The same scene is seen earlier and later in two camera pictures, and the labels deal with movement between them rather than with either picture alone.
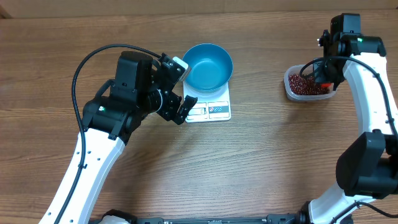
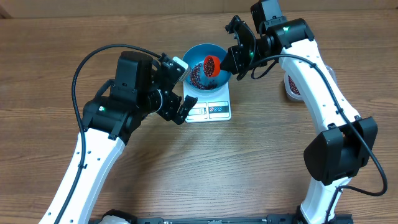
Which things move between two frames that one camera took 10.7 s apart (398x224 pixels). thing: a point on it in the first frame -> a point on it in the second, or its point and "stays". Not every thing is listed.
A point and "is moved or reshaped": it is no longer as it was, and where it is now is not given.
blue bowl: [211, 67] stays
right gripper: [319, 74] -> [244, 68]
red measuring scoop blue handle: [326, 85] is moved or reshaped
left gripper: [168, 113] stays
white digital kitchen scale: [209, 107] stays
